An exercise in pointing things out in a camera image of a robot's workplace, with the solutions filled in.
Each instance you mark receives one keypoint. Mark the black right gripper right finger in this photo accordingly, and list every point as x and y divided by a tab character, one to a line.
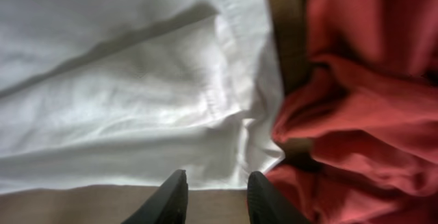
266	205

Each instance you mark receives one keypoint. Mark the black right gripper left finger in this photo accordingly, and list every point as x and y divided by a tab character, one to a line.
167	205

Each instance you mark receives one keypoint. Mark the red printed t-shirt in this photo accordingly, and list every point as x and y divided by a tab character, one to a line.
370	110

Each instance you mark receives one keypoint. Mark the white t-shirt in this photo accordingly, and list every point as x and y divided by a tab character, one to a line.
125	92

